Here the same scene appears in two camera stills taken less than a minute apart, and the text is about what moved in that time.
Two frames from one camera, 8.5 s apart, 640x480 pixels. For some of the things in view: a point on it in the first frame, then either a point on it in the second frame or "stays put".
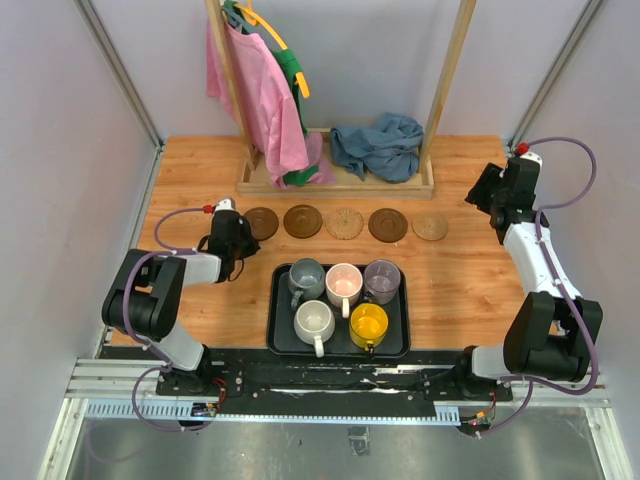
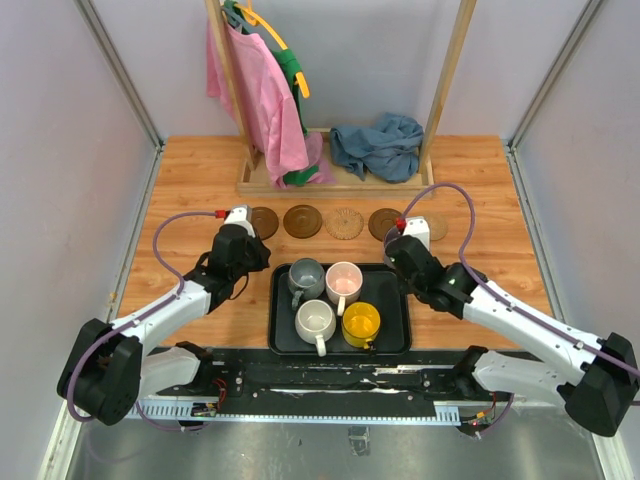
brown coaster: (263, 222) stays put
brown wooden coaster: (302, 221) stays put
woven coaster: (429, 226) stays put
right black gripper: (490, 176) → (402, 280)
